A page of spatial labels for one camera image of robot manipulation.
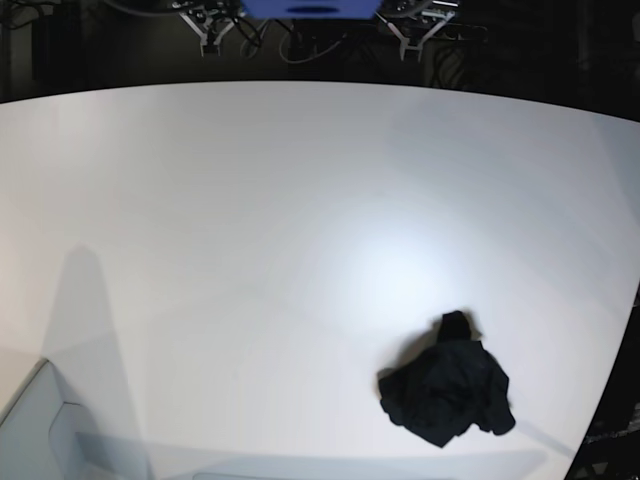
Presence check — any black t-shirt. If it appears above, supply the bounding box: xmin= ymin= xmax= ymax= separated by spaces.
xmin=378 ymin=310 xmax=516 ymax=448

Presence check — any blue box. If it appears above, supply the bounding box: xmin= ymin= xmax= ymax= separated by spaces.
xmin=241 ymin=0 xmax=381 ymax=20

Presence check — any white bin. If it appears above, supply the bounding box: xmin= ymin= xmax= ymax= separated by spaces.
xmin=1 ymin=360 xmax=154 ymax=479

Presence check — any white cable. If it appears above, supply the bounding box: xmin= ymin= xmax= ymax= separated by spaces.
xmin=239 ymin=19 xmax=351 ymax=64

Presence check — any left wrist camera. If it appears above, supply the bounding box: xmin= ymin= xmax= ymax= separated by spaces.
xmin=399 ymin=44 xmax=423 ymax=61

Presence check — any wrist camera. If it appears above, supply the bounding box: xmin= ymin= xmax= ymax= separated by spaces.
xmin=399 ymin=44 xmax=423 ymax=61
xmin=200 ymin=43 xmax=221 ymax=56

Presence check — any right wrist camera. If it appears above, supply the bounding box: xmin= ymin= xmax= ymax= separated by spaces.
xmin=200 ymin=43 xmax=221 ymax=56

